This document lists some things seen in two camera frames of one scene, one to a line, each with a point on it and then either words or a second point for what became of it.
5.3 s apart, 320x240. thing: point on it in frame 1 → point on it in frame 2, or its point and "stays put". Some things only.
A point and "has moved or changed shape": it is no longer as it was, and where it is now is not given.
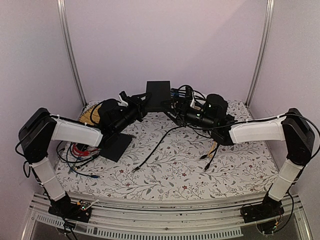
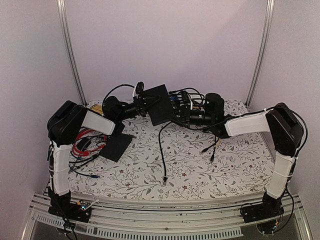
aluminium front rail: [137, 218] stays put
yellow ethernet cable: [212, 148] has moved or changed shape
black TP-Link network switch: [160, 91] has moved or changed shape
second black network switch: [115, 148] stays put
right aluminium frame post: [262, 50] stays put
